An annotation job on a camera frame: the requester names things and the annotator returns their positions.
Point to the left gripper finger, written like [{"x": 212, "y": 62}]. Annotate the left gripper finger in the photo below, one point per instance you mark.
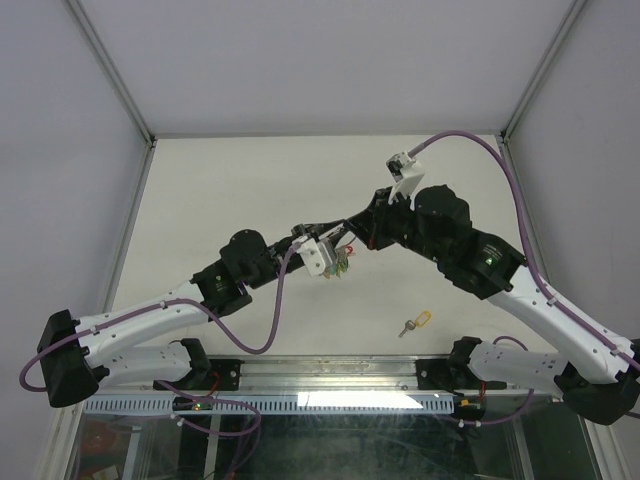
[
  {"x": 335, "y": 235},
  {"x": 334, "y": 227}
]

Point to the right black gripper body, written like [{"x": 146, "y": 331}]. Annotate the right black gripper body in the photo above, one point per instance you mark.
[{"x": 397, "y": 223}]

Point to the large keyring with coloured keys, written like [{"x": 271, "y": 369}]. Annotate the large keyring with coloured keys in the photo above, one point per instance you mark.
[{"x": 340, "y": 266}]

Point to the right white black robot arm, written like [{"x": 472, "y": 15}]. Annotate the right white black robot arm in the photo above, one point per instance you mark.
[{"x": 592, "y": 370}]

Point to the left aluminium frame post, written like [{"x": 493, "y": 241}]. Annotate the left aluminium frame post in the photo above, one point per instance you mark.
[{"x": 91, "y": 37}]

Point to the aluminium mounting rail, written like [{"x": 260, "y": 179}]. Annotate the aluminium mounting rail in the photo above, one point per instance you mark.
[{"x": 285, "y": 375}]

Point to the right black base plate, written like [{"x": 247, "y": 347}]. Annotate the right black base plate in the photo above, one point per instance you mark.
[{"x": 451, "y": 375}]

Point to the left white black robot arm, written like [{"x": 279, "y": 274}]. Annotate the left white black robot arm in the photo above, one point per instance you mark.
[{"x": 78, "y": 356}]

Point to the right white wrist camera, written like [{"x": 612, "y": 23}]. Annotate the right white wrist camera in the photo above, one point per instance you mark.
[{"x": 407, "y": 173}]

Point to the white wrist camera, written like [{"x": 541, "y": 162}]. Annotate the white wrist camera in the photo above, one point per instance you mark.
[
  {"x": 407, "y": 173},
  {"x": 319, "y": 256}
]

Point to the aluminium frame post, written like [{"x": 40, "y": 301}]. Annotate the aluminium frame post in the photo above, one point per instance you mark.
[
  {"x": 544, "y": 66},
  {"x": 91, "y": 37}
]

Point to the key with yellow tag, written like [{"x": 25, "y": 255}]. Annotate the key with yellow tag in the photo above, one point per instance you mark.
[{"x": 420, "y": 321}]

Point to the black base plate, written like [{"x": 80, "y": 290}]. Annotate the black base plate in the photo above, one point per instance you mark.
[
  {"x": 220, "y": 375},
  {"x": 451, "y": 375}
]

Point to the grey slotted cable duct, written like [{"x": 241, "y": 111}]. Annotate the grey slotted cable duct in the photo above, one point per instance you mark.
[{"x": 302, "y": 403}]

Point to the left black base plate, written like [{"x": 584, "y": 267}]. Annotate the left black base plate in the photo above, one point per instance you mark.
[{"x": 220, "y": 375}]

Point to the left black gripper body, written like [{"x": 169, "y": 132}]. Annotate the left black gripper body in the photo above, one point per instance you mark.
[{"x": 300, "y": 231}]

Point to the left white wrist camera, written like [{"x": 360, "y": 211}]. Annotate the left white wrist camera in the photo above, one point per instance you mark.
[{"x": 319, "y": 256}]

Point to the right aluminium frame post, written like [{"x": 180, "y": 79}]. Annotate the right aluminium frame post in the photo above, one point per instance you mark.
[{"x": 544, "y": 66}]

